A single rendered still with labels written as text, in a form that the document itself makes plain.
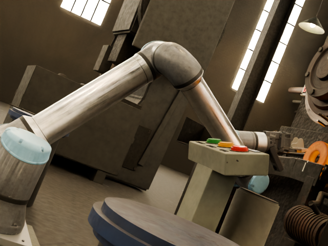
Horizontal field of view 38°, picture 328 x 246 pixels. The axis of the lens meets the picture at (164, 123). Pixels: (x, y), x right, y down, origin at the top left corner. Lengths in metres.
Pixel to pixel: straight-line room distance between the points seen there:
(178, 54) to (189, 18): 3.07
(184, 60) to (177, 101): 3.31
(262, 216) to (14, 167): 0.69
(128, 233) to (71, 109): 0.98
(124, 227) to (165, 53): 1.00
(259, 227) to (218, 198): 0.16
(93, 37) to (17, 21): 1.79
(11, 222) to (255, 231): 0.68
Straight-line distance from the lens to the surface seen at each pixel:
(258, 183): 1.84
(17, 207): 1.46
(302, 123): 2.57
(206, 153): 1.17
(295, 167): 2.19
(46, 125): 1.61
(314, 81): 2.21
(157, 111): 4.85
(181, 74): 1.59
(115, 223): 0.71
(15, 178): 1.42
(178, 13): 4.63
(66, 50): 11.84
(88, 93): 1.63
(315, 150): 2.18
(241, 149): 1.11
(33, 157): 1.42
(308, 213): 1.78
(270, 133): 2.01
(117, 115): 4.21
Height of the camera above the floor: 0.55
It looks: 2 degrees up
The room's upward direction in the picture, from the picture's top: 22 degrees clockwise
